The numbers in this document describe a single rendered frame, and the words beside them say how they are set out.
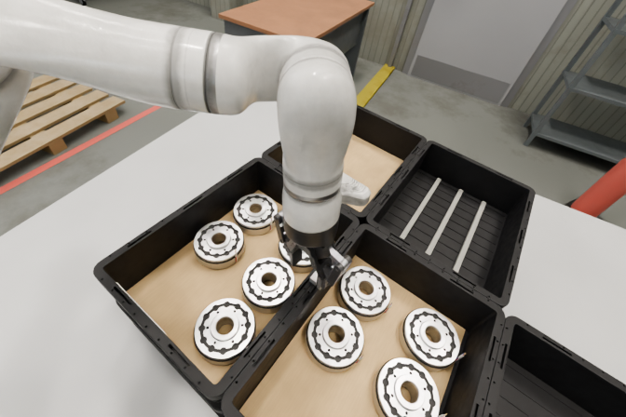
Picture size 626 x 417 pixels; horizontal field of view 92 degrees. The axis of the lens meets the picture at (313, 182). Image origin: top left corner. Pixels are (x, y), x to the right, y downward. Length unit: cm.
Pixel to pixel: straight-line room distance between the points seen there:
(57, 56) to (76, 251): 71
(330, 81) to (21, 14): 23
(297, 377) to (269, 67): 49
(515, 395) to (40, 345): 91
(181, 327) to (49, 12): 50
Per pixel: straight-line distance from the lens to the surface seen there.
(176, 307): 66
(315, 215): 35
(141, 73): 29
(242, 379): 51
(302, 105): 25
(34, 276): 97
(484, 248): 89
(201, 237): 70
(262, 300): 61
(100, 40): 30
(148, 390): 77
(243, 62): 27
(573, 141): 336
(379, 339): 66
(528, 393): 77
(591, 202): 264
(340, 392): 62
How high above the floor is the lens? 143
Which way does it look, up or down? 45 degrees down
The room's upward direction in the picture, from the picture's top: 10 degrees clockwise
